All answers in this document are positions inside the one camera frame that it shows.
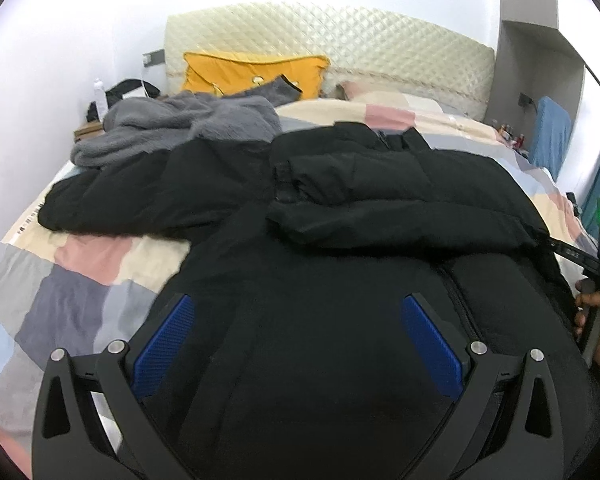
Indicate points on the blue towel on chair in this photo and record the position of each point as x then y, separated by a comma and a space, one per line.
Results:
551, 136

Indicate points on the cream quilted headboard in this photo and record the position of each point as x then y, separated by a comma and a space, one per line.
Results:
365, 45

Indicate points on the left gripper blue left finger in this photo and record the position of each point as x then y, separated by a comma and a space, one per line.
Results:
144, 360

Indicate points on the pink patterned pillow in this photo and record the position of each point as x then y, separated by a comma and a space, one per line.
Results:
354, 91

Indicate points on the yellow pillow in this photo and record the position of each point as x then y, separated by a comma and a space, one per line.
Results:
225, 73

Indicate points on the grey fleece garment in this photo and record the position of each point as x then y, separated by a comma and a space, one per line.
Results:
142, 125

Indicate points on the wooden nightstand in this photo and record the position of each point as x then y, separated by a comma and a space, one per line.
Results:
88, 131

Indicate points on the patchwork checked duvet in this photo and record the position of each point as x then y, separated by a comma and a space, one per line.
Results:
80, 292

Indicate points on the grey wardrobe cabinet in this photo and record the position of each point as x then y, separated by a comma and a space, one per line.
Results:
551, 48

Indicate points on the wall socket panel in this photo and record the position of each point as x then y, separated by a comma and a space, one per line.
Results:
154, 58

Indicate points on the black puffer jacket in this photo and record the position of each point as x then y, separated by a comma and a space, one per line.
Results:
298, 365

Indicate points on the black bag on nightstand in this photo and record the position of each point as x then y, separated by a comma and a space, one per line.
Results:
126, 87

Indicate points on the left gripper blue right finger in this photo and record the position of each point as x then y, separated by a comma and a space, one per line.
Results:
453, 363

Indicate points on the white bottle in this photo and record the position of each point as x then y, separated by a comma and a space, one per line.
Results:
100, 99

